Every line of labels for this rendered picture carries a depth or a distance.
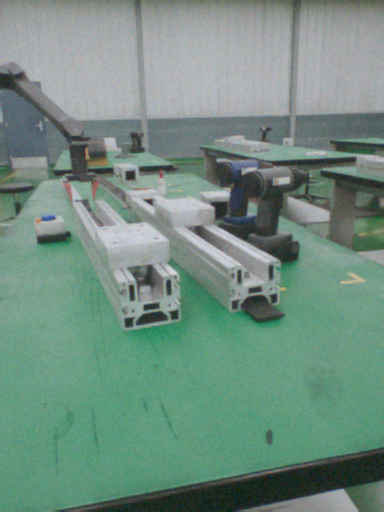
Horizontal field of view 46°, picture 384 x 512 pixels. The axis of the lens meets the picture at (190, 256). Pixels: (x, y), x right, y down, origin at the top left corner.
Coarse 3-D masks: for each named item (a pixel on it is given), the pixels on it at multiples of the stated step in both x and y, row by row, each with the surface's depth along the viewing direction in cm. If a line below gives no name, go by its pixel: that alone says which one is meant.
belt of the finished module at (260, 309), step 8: (248, 296) 84; (256, 296) 84; (248, 304) 80; (256, 304) 80; (264, 304) 80; (248, 312) 78; (256, 312) 77; (264, 312) 77; (272, 312) 77; (280, 312) 77
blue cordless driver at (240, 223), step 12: (228, 168) 117; (240, 168) 119; (252, 168) 121; (228, 180) 118; (240, 180) 120; (240, 192) 122; (240, 204) 123; (228, 216) 125; (240, 216) 124; (252, 216) 125; (228, 228) 123; (240, 228) 122; (252, 228) 125
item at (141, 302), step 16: (80, 208) 133; (96, 208) 144; (80, 224) 127; (96, 224) 124; (112, 224) 118; (96, 256) 97; (96, 272) 100; (112, 272) 77; (128, 272) 75; (160, 272) 75; (176, 272) 76; (112, 288) 79; (128, 288) 72; (144, 288) 77; (160, 288) 76; (176, 288) 75; (112, 304) 82; (128, 304) 72; (144, 304) 76; (160, 304) 74; (176, 304) 76; (128, 320) 76; (144, 320) 76; (160, 320) 76; (176, 320) 76
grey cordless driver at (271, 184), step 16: (256, 176) 96; (272, 176) 98; (288, 176) 100; (304, 176) 105; (256, 192) 97; (272, 192) 100; (272, 208) 101; (272, 224) 102; (256, 240) 103; (272, 240) 102; (288, 240) 105; (272, 256) 102; (288, 256) 105
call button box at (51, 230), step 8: (40, 224) 127; (48, 224) 127; (56, 224) 128; (64, 224) 129; (40, 232) 127; (48, 232) 128; (56, 232) 129; (64, 232) 129; (40, 240) 128; (48, 240) 128; (56, 240) 129; (64, 240) 130
